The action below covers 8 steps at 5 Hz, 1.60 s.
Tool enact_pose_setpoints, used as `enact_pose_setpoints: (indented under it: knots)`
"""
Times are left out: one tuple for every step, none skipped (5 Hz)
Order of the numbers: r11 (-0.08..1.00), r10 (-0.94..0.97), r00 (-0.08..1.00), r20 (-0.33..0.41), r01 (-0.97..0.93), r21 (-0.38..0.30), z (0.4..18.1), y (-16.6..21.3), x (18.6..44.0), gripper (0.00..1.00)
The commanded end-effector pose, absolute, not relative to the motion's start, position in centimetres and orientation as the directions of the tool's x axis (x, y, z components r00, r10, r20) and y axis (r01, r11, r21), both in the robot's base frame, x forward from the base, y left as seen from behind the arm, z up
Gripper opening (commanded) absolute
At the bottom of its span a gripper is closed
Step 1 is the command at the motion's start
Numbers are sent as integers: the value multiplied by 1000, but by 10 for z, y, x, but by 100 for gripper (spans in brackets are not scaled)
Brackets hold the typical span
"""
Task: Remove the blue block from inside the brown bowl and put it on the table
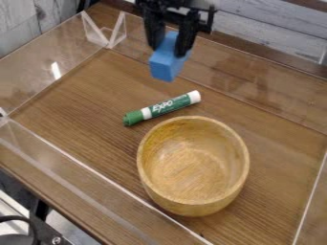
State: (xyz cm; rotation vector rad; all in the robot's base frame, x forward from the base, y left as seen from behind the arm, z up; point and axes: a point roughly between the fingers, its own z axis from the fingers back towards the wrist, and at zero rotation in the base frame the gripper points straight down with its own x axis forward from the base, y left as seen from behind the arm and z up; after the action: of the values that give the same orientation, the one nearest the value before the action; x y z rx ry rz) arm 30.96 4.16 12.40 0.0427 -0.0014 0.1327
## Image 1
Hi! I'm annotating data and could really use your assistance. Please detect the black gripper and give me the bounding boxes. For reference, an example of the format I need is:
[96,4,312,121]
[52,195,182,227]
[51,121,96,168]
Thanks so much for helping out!
[133,0,218,57]

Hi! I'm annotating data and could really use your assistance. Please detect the blue foam block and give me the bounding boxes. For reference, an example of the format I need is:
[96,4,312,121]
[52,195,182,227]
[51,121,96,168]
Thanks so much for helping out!
[148,31,191,82]

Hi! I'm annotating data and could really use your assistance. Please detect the brown wooden bowl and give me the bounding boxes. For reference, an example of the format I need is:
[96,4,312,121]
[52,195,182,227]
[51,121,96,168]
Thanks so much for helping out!
[136,116,251,217]

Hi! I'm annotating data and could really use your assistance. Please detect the green Expo marker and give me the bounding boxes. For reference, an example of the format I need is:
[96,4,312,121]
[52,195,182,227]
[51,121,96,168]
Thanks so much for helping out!
[123,90,202,126]

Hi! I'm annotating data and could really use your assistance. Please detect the black metal table leg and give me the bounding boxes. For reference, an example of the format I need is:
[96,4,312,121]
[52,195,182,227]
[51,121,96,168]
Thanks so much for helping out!
[35,200,49,221]

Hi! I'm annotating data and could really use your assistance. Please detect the clear acrylic corner bracket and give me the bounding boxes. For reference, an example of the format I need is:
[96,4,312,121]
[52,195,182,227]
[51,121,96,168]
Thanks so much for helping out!
[80,11,127,50]

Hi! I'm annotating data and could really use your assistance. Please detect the clear acrylic barrier wall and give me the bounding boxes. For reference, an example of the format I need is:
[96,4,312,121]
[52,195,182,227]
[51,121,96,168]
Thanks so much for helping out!
[0,108,214,245]

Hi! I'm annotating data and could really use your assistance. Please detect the black cable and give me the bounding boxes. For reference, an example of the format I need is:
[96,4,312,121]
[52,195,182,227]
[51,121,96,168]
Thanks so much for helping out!
[0,214,43,245]

